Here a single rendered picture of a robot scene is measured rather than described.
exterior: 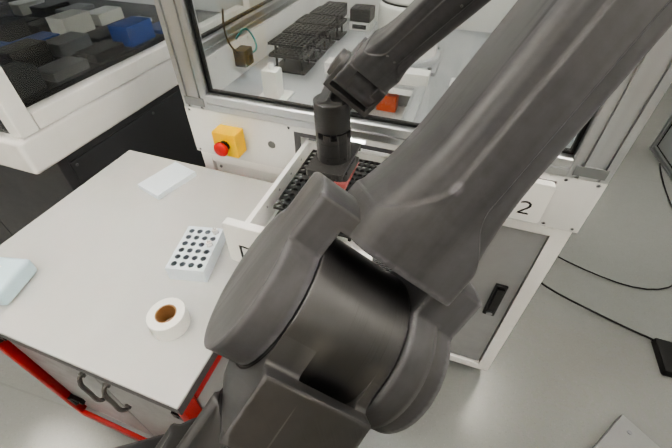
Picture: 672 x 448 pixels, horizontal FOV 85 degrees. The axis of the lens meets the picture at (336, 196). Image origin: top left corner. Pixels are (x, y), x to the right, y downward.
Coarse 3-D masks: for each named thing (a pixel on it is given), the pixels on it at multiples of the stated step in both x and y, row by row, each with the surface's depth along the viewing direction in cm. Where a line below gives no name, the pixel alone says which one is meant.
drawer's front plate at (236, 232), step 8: (224, 224) 69; (232, 224) 68; (240, 224) 68; (248, 224) 68; (224, 232) 71; (232, 232) 70; (240, 232) 69; (248, 232) 68; (256, 232) 67; (232, 240) 71; (240, 240) 70; (248, 240) 70; (232, 248) 73; (232, 256) 75; (240, 256) 74; (368, 256) 63
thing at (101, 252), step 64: (128, 192) 101; (192, 192) 101; (256, 192) 101; (0, 256) 84; (64, 256) 84; (128, 256) 84; (0, 320) 72; (64, 320) 72; (128, 320) 72; (192, 320) 72; (64, 384) 104; (128, 384) 63; (192, 384) 63
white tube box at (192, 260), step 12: (192, 228) 86; (204, 228) 86; (180, 240) 83; (192, 240) 83; (204, 240) 83; (216, 240) 83; (180, 252) 80; (192, 252) 80; (204, 252) 81; (216, 252) 83; (168, 264) 78; (180, 264) 78; (192, 264) 79; (204, 264) 78; (180, 276) 78; (192, 276) 78; (204, 276) 77
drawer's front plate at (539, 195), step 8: (536, 184) 78; (544, 184) 77; (552, 184) 77; (528, 192) 80; (536, 192) 79; (544, 192) 78; (552, 192) 78; (520, 200) 82; (528, 200) 81; (536, 200) 80; (544, 200) 80; (520, 208) 83; (536, 208) 82; (544, 208) 81; (512, 216) 85; (520, 216) 84; (528, 216) 84; (536, 216) 83
